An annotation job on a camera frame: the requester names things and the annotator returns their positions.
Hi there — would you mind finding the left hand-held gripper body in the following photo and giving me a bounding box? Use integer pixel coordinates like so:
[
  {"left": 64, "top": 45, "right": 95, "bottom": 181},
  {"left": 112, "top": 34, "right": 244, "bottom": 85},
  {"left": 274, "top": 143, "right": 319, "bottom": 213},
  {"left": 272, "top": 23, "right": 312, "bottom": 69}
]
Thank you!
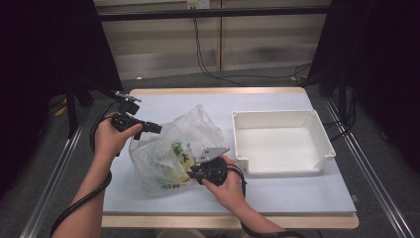
[{"left": 110, "top": 91, "right": 146, "bottom": 133}]

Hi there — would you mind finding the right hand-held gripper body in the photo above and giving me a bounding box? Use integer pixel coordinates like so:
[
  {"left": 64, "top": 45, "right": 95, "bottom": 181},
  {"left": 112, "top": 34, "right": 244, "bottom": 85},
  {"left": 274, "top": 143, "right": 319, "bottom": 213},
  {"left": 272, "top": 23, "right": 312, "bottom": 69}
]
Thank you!
[{"left": 194, "top": 147, "right": 231, "bottom": 186}]

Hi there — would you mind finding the clear plastic bag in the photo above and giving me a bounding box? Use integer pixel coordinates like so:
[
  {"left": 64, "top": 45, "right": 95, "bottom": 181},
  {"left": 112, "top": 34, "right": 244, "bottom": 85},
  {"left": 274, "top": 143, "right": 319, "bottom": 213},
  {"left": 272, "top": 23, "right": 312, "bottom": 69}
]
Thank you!
[{"left": 128, "top": 104, "right": 231, "bottom": 196}]

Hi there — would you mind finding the person's left hand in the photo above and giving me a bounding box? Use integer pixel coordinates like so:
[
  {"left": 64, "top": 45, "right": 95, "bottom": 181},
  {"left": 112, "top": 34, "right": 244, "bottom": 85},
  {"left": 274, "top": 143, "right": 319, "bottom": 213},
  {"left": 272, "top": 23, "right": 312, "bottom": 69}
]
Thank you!
[{"left": 93, "top": 113, "right": 144, "bottom": 163}]

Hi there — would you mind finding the person's right hand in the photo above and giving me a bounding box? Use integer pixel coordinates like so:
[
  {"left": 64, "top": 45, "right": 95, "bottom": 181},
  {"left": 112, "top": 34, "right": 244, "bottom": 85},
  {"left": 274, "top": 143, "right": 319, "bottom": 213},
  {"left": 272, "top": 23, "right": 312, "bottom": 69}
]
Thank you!
[{"left": 201, "top": 155, "right": 247, "bottom": 212}]

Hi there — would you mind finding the black metal stand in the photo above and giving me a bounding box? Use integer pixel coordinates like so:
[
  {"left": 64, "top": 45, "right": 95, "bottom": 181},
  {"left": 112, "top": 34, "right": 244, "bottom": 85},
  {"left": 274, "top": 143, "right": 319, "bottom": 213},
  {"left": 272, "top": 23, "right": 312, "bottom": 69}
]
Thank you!
[{"left": 63, "top": 83, "right": 97, "bottom": 139}]

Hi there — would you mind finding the wooden table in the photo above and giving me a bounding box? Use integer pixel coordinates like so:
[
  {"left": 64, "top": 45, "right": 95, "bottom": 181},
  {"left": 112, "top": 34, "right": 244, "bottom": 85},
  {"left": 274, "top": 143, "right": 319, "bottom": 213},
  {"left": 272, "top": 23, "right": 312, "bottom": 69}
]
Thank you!
[{"left": 100, "top": 86, "right": 361, "bottom": 230}]

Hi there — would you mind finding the yellow floor tape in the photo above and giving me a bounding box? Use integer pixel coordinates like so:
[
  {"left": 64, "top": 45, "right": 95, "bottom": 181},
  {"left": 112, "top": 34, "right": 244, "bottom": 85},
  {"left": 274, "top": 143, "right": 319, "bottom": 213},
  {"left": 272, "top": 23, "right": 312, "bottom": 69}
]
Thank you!
[{"left": 53, "top": 98, "right": 69, "bottom": 117}]

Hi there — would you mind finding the white plastic tray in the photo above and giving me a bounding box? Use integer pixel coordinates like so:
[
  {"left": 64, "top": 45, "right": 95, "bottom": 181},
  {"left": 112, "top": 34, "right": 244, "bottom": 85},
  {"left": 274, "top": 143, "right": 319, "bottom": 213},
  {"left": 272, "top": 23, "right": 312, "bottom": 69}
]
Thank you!
[{"left": 231, "top": 109, "right": 337, "bottom": 177}]

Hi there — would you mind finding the white table mat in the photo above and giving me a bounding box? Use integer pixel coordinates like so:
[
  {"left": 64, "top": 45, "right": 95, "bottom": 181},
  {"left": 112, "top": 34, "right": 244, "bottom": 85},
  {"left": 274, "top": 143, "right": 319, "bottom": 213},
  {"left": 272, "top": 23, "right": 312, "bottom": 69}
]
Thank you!
[{"left": 102, "top": 92, "right": 358, "bottom": 214}]

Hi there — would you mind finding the black curtain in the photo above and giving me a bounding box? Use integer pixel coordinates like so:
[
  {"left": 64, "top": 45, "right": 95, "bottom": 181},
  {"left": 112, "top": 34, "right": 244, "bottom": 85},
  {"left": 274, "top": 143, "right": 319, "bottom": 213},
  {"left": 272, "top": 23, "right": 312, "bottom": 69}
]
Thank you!
[
  {"left": 308, "top": 0, "right": 420, "bottom": 175},
  {"left": 0, "top": 0, "right": 124, "bottom": 201}
]

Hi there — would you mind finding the black horizontal bar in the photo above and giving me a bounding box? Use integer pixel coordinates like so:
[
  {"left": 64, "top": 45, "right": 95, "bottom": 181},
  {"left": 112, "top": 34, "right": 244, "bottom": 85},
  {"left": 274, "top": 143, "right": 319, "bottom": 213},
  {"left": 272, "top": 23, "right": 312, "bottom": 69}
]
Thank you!
[{"left": 98, "top": 5, "right": 332, "bottom": 23}]

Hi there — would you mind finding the right hand-held gripper black cable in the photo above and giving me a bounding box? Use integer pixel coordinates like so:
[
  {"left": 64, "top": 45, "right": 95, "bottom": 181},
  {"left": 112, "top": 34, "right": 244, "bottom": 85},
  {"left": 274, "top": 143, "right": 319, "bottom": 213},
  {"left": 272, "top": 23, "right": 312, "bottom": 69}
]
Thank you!
[{"left": 226, "top": 163, "right": 309, "bottom": 238}]

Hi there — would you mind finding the hand-held gripper black cable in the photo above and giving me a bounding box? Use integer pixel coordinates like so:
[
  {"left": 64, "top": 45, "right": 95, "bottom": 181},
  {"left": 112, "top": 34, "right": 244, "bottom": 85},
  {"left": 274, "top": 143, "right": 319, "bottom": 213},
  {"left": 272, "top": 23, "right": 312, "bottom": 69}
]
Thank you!
[
  {"left": 226, "top": 163, "right": 309, "bottom": 238},
  {"left": 49, "top": 99, "right": 123, "bottom": 238}
]

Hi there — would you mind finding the black hanging cable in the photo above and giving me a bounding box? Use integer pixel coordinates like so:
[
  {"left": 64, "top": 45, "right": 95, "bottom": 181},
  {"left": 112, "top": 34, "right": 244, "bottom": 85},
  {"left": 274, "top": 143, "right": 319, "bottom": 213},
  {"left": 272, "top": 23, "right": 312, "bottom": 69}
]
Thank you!
[{"left": 192, "top": 16, "right": 312, "bottom": 88}]

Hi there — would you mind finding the left hand-held gripper black cable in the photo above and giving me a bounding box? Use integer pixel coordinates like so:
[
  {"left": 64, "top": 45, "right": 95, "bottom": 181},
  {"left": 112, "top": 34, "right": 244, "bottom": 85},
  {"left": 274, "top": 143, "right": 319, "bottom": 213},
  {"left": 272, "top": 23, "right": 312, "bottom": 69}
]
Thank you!
[{"left": 49, "top": 99, "right": 123, "bottom": 238}]

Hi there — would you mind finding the aluminium floor rail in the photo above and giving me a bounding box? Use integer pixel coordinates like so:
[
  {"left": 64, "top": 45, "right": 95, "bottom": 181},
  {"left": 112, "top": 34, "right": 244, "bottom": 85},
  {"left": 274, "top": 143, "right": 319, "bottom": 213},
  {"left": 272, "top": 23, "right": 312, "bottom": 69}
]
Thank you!
[
  {"left": 324, "top": 98, "right": 416, "bottom": 238},
  {"left": 19, "top": 120, "right": 87, "bottom": 238}
]

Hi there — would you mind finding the white wall socket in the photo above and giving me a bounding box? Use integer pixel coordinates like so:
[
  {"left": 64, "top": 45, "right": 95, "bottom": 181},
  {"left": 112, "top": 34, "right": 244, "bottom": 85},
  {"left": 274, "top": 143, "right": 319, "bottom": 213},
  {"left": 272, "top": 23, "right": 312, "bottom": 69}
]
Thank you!
[{"left": 186, "top": 0, "right": 211, "bottom": 10}]

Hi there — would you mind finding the bundle of black cables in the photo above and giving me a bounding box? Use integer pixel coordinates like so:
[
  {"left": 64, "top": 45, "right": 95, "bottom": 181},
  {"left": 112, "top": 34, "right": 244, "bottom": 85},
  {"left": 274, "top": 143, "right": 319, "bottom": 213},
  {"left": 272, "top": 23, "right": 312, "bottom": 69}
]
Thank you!
[{"left": 322, "top": 87, "right": 358, "bottom": 142}]

